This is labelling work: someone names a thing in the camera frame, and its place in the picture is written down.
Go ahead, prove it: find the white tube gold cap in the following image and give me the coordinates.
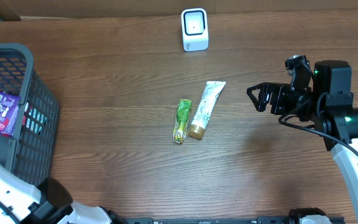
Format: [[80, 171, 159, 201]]
[[188, 81, 226, 139]]

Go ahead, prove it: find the green snack packet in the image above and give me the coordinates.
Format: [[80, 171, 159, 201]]
[[173, 99, 192, 144]]

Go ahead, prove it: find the purple tissue pack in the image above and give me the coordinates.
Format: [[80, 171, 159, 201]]
[[0, 91, 21, 136]]

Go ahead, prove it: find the teal wet wipes pack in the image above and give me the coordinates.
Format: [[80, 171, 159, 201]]
[[22, 103, 48, 135]]

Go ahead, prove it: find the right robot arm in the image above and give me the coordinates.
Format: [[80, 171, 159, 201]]
[[247, 55, 358, 221]]

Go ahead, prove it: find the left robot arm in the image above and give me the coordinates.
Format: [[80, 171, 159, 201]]
[[0, 165, 126, 223]]

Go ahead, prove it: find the white barcode scanner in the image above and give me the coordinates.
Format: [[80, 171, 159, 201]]
[[181, 8, 209, 52]]

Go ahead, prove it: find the grey plastic shopping basket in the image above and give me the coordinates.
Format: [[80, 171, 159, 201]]
[[0, 43, 60, 185]]

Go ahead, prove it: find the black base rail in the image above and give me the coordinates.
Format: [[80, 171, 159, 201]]
[[104, 207, 346, 224]]

